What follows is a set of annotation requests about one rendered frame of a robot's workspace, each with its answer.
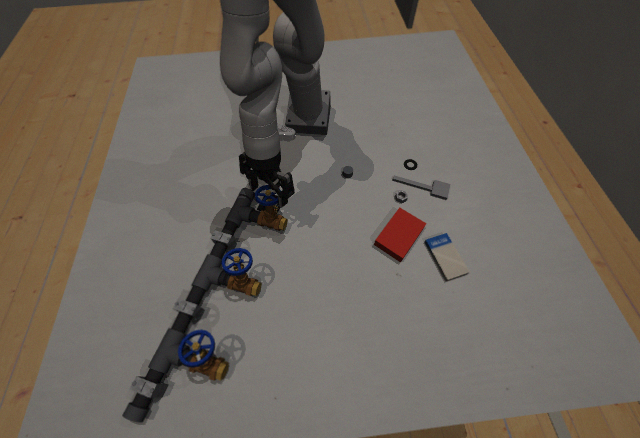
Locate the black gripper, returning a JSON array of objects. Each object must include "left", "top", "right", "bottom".
[{"left": 239, "top": 150, "right": 295, "bottom": 208}]

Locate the dark grey hex nut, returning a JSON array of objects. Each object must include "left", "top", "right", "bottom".
[{"left": 395, "top": 190, "right": 408, "bottom": 203}]

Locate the red box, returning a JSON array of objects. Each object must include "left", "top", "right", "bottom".
[{"left": 374, "top": 208, "right": 427, "bottom": 263}]

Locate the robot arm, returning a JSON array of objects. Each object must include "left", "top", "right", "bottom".
[{"left": 220, "top": 0, "right": 325, "bottom": 160}]

